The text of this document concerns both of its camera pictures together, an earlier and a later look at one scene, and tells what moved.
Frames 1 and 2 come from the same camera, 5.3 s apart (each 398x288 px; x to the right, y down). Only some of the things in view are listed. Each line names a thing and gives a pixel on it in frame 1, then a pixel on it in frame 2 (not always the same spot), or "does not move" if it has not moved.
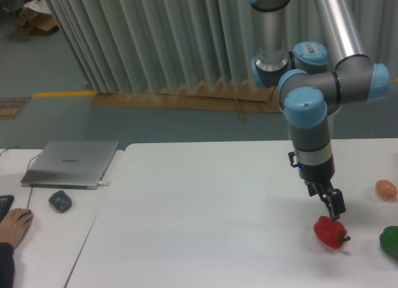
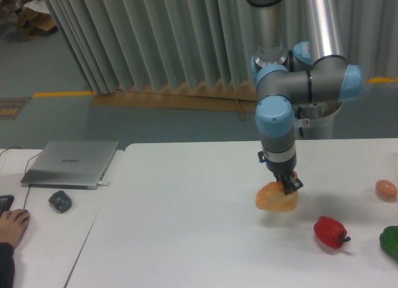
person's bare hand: [15, 224] does not move
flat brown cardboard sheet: [245, 97] does not move
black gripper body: [317, 178] to [278, 168]
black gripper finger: [334, 201] to [291, 184]
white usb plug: [102, 184] does not move
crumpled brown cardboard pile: [32, 24] does not move
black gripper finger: [311, 188] to [280, 179]
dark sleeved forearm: [7, 265] does not move
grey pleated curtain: [142, 41] does not move
